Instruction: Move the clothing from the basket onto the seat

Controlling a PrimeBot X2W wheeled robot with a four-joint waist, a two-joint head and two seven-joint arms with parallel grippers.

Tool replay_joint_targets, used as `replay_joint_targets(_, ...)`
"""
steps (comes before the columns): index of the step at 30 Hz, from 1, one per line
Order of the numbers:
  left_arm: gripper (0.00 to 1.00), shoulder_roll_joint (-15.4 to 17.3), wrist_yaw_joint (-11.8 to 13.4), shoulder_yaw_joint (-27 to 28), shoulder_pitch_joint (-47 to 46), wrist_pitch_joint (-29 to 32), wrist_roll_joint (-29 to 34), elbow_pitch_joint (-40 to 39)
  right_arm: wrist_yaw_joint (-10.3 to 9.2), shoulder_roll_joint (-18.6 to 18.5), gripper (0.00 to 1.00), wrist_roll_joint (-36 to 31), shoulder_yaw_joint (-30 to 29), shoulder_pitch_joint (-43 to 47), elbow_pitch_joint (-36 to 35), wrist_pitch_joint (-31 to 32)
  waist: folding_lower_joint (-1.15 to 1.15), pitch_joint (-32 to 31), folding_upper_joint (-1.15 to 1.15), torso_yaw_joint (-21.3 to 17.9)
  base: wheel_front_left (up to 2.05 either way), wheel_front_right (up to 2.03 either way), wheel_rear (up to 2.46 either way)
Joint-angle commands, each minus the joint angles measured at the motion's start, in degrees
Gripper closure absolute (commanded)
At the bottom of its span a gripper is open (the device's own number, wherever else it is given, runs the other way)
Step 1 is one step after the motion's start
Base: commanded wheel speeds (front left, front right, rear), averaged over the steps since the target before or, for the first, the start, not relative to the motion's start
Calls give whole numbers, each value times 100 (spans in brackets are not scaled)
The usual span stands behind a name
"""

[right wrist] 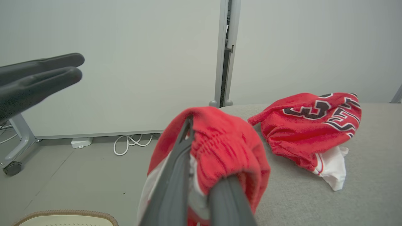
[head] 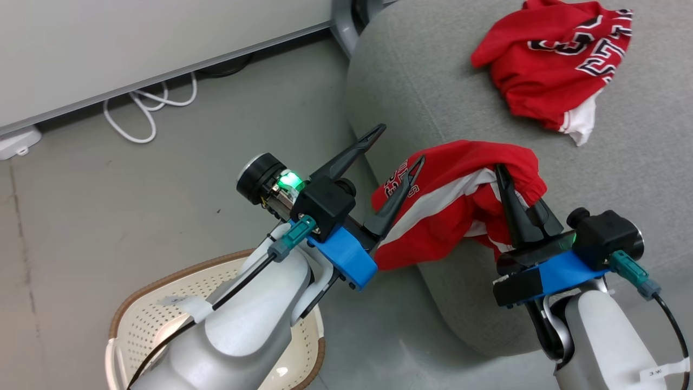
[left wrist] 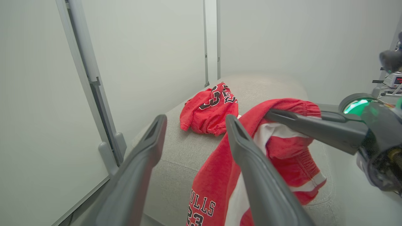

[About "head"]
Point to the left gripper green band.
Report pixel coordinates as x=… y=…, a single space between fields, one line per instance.
x=262 y=179

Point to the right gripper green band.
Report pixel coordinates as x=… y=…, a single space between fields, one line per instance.
x=520 y=287

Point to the red shorts white stripe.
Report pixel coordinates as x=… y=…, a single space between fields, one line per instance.
x=449 y=179

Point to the red basketball jersey black lettering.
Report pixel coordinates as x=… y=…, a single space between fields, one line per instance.
x=541 y=81

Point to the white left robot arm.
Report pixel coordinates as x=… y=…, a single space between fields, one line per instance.
x=238 y=336

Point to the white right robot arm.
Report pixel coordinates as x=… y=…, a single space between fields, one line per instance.
x=601 y=341

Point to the grey sofa cushion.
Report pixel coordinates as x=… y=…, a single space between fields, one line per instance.
x=433 y=81

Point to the beige perforated laundry basket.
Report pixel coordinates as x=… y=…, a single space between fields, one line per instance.
x=141 y=325

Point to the white power strip box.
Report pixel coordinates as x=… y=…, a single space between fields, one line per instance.
x=19 y=143

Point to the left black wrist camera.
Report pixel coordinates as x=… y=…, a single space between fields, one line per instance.
x=325 y=208

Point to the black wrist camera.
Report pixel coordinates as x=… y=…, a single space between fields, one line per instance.
x=325 y=208
x=606 y=235

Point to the right blue camera mount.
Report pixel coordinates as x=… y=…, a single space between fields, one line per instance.
x=568 y=273

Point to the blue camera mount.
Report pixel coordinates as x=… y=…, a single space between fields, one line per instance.
x=568 y=273
x=346 y=254

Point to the left blue camera mount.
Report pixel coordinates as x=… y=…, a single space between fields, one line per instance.
x=346 y=254

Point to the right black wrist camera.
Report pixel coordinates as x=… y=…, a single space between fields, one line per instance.
x=606 y=235

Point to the grey metal partition frame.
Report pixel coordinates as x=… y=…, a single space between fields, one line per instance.
x=344 y=27

